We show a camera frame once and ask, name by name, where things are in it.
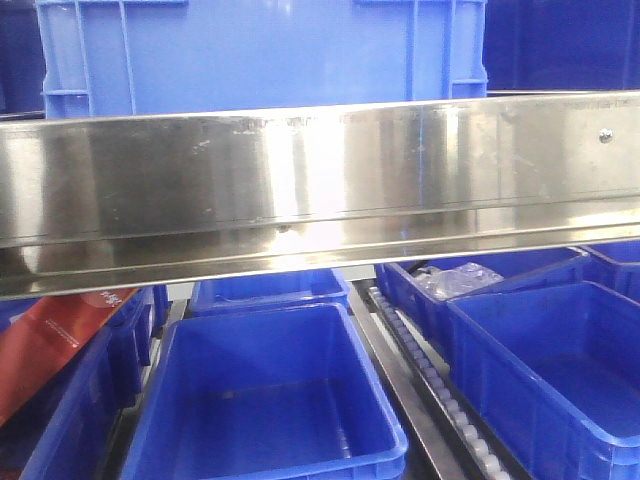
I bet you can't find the large light blue crate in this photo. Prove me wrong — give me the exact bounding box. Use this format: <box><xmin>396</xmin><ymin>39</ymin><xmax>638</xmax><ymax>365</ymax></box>
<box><xmin>35</xmin><ymin>1</ymin><xmax>488</xmax><ymax>118</ymax></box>

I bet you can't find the dark blue rear middle bin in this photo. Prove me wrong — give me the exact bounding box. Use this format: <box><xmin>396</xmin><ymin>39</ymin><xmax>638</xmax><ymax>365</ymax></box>
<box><xmin>190</xmin><ymin>268</ymin><xmax>350</xmax><ymax>316</ymax></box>

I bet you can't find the dark blue bin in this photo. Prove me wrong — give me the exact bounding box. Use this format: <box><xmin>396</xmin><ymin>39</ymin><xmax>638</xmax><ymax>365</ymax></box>
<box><xmin>190</xmin><ymin>268</ymin><xmax>350</xmax><ymax>316</ymax></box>
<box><xmin>1</xmin><ymin>287</ymin><xmax>154</xmax><ymax>479</ymax></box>
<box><xmin>121</xmin><ymin>304</ymin><xmax>408</xmax><ymax>479</ymax></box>
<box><xmin>1</xmin><ymin>1</ymin><xmax>45</xmax><ymax>118</ymax></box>
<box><xmin>581</xmin><ymin>240</ymin><xmax>640</xmax><ymax>302</ymax></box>
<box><xmin>375</xmin><ymin>247</ymin><xmax>589</xmax><ymax>359</ymax></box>
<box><xmin>448</xmin><ymin>282</ymin><xmax>639</xmax><ymax>479</ymax></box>
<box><xmin>483</xmin><ymin>1</ymin><xmax>639</xmax><ymax>91</ymax></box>

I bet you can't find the dark blue rear right bin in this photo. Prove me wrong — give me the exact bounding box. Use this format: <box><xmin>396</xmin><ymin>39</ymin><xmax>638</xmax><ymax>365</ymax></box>
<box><xmin>375</xmin><ymin>247</ymin><xmax>589</xmax><ymax>359</ymax></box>

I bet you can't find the clear plastic bag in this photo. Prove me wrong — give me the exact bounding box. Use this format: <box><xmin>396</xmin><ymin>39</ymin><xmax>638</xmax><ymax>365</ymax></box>
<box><xmin>414</xmin><ymin>262</ymin><xmax>504</xmax><ymax>301</ymax></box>

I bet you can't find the dark blue lower middle bin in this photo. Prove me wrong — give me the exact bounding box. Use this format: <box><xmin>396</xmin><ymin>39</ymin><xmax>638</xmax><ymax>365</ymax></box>
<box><xmin>121</xmin><ymin>304</ymin><xmax>408</xmax><ymax>479</ymax></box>

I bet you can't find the dark blue lower right bin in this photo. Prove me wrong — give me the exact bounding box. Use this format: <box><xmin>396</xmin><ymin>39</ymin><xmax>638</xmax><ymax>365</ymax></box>
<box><xmin>448</xmin><ymin>282</ymin><xmax>639</xmax><ymax>479</ymax></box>

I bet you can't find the dark blue upper right bin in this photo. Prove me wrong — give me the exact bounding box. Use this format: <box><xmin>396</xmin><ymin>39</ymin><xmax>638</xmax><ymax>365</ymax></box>
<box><xmin>483</xmin><ymin>1</ymin><xmax>639</xmax><ymax>91</ymax></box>

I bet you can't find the dark blue far right bin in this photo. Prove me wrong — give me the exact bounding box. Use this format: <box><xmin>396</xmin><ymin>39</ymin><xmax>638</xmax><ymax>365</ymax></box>
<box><xmin>581</xmin><ymin>240</ymin><xmax>640</xmax><ymax>302</ymax></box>

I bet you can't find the red cardboard box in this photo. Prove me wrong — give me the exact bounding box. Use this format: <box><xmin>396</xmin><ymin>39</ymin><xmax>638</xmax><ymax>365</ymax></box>
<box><xmin>1</xmin><ymin>288</ymin><xmax>138</xmax><ymax>423</ymax></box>

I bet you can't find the dark blue lower left bin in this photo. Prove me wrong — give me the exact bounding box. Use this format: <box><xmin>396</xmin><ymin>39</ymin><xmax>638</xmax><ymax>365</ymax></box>
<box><xmin>1</xmin><ymin>287</ymin><xmax>154</xmax><ymax>479</ymax></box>

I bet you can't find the dark blue upper left bin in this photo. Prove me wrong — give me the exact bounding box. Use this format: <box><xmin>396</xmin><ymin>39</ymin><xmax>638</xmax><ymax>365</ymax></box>
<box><xmin>1</xmin><ymin>1</ymin><xmax>45</xmax><ymax>118</ymax></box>

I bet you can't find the stainless steel shelf rail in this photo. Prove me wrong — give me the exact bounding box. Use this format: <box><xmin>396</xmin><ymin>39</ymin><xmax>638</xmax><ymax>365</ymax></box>
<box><xmin>1</xmin><ymin>91</ymin><xmax>639</xmax><ymax>299</ymax></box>

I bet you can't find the roller track rail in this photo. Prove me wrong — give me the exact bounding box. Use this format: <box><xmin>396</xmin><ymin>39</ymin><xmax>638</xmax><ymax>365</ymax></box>
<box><xmin>367</xmin><ymin>286</ymin><xmax>513</xmax><ymax>479</ymax></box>

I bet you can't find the left metal divider rail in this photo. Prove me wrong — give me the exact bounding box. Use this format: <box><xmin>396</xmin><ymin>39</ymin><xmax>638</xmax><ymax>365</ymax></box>
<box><xmin>95</xmin><ymin>284</ymin><xmax>192</xmax><ymax>479</ymax></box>

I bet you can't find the rail screw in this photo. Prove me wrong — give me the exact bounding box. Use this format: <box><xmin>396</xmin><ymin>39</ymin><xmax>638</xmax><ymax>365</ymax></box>
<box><xmin>598</xmin><ymin>128</ymin><xmax>614</xmax><ymax>144</ymax></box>

